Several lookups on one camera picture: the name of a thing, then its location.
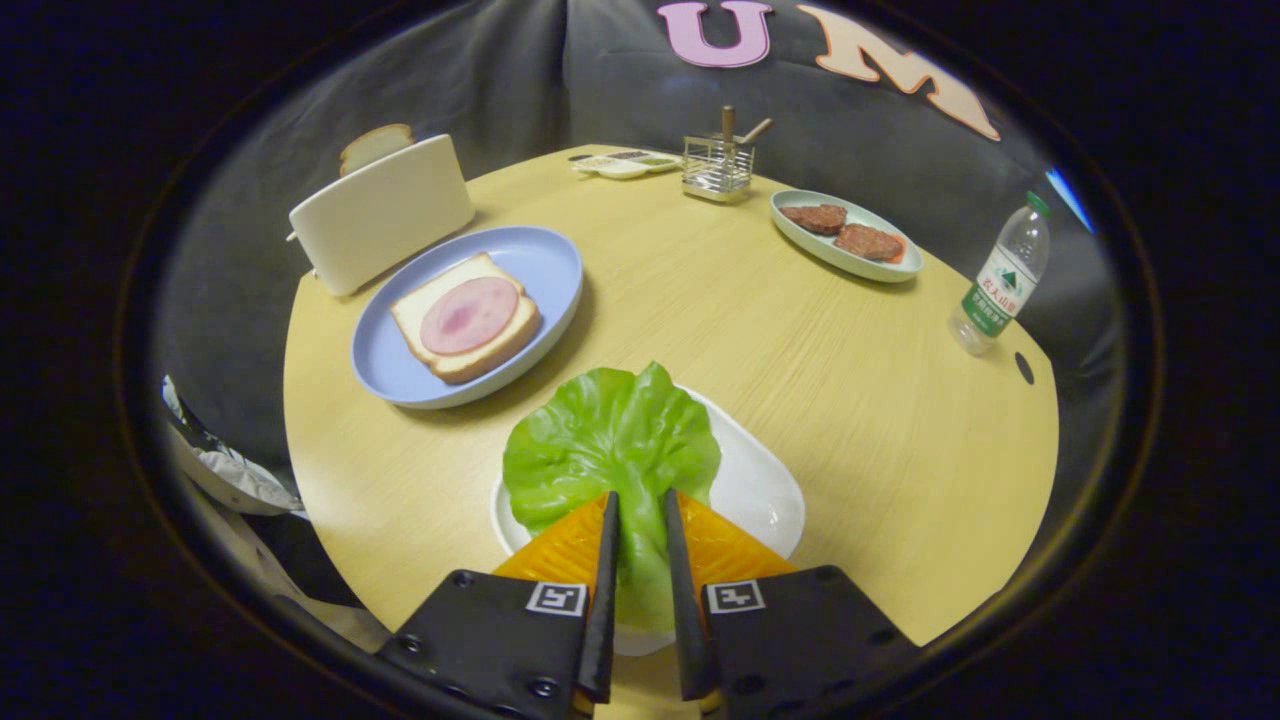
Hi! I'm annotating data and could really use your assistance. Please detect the white square plate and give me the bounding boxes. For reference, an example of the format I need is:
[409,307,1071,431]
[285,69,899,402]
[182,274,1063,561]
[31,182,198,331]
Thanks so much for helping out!
[490,385,806,658]

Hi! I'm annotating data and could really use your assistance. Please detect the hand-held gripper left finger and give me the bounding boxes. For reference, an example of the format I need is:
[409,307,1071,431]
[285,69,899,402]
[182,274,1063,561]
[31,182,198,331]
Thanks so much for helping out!
[375,490,621,720]

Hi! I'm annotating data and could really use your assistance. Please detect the clear plastic water bottle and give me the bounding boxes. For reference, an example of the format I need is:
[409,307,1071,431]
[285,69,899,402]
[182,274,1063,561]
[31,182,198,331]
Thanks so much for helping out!
[947,191,1052,357]

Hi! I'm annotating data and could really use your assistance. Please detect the green lettuce leaf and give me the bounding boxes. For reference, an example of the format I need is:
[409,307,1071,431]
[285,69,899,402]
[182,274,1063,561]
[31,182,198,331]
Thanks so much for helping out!
[502,361,722,636]

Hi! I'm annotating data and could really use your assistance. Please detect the bread slice under ham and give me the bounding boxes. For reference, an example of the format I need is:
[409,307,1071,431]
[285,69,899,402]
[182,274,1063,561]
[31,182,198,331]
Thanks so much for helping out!
[390,252,543,385]

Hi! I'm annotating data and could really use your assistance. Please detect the pale green oval plate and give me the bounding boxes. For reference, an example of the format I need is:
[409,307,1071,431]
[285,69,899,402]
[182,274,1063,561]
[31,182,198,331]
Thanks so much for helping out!
[769,189,925,284]

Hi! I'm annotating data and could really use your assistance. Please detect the wire utensil holder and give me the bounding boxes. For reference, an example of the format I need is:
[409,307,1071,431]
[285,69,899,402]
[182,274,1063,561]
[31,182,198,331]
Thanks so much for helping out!
[682,133,757,203]

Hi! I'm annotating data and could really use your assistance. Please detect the pink ham slice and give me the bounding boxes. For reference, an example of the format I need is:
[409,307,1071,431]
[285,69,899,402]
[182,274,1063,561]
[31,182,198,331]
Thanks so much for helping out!
[420,277,521,356]

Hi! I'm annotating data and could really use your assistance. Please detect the brown meat patty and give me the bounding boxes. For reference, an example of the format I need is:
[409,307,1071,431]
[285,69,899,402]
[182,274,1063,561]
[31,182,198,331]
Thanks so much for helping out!
[780,204,848,236]
[835,223,906,263]

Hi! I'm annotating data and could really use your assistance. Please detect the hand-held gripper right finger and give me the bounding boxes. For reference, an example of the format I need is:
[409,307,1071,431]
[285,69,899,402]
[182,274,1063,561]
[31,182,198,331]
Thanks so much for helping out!
[663,488,921,720]

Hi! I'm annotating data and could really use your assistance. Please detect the white toaster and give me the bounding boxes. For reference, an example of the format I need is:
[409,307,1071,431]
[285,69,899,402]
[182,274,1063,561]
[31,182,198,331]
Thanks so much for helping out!
[287,133,476,297]

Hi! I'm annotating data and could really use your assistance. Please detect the white divided condiment tray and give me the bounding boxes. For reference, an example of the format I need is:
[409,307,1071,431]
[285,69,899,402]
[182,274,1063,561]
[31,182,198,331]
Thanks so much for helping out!
[568,150,683,181]

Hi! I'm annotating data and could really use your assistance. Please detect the plain bread slice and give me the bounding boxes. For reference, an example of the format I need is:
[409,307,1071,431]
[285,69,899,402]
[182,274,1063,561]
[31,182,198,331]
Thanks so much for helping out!
[338,123,415,178]

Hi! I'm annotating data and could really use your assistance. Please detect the blue round plate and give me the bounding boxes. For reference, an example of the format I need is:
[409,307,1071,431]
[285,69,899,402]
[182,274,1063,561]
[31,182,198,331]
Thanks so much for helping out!
[350,225,584,410]

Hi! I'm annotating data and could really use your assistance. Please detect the black backdrop cloth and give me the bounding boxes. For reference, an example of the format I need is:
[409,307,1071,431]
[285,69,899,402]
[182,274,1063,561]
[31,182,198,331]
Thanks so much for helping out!
[150,0,1121,471]

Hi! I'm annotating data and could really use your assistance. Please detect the crumpled white bag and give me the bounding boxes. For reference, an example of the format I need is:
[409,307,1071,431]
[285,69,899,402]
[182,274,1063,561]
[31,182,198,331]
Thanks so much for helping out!
[160,375,306,518]

